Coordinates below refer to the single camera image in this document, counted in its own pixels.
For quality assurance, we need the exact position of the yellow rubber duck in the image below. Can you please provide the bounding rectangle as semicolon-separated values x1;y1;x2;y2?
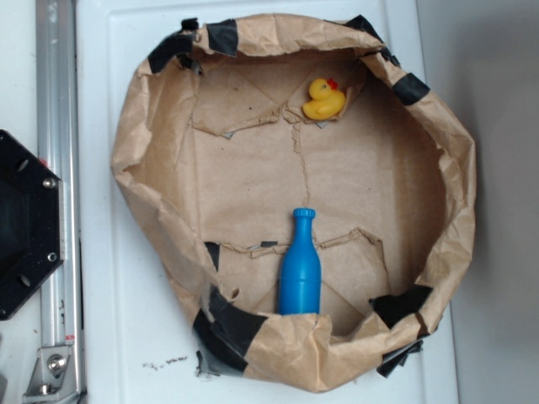
302;78;346;120

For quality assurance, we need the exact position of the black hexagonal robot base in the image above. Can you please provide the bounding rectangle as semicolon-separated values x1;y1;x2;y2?
1;130;63;321

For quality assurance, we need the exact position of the brown paper bag tray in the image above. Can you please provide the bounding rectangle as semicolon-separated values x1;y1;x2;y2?
111;14;477;392

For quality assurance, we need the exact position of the blue plastic bottle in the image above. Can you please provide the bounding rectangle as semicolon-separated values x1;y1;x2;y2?
278;208;322;315

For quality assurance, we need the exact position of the metal corner bracket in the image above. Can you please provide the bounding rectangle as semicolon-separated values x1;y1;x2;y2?
23;346;77;403

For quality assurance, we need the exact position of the aluminium extrusion rail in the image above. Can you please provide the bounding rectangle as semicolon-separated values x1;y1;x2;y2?
21;0;88;404

